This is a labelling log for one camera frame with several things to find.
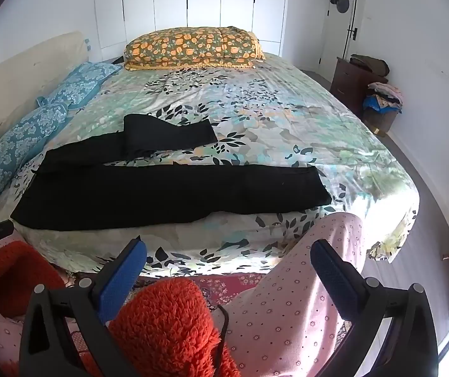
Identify olive folded clothes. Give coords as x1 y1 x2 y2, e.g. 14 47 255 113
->
349 54 390 78

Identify white wardrobe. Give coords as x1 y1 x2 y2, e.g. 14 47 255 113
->
94 0 288 63

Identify black pants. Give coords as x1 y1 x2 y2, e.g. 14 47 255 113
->
10 113 333 232

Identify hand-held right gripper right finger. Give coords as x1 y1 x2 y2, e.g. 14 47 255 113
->
310 239 439 377

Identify brown laundry basket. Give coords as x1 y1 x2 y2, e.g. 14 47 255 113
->
362 106 400 137

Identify brown nightstand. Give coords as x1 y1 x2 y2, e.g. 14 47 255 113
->
330 57 371 101

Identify white door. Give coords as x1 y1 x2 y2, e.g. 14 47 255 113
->
319 0 362 76

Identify blue floral pillow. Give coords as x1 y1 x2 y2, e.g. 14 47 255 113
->
0 102 70 207
37 62 123 113

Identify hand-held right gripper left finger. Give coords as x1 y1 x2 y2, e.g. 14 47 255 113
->
19 237 147 377

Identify person's right leg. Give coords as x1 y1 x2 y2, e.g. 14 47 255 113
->
219 212 363 377

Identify orange green patterned pillow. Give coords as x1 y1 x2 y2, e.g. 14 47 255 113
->
123 26 266 72

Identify floral bed sheet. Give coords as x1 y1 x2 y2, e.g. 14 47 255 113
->
0 51 420 280

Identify cream padded headboard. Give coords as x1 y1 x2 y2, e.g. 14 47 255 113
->
0 31 92 173

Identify orange fuzzy jacket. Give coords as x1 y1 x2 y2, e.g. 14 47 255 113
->
87 278 241 377

